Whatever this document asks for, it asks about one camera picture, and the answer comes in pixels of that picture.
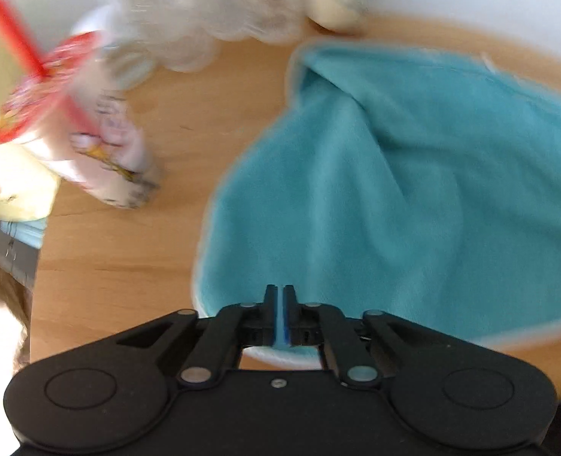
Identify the teal microfiber towel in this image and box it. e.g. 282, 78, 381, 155
192, 41, 561, 345

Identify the bubble tea cup red straw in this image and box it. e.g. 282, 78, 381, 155
0, 0, 160, 209

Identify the yellow-green paper bag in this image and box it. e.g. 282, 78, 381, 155
0, 13, 63, 225

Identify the clear water bottle red label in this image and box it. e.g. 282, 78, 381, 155
165, 0, 310, 47

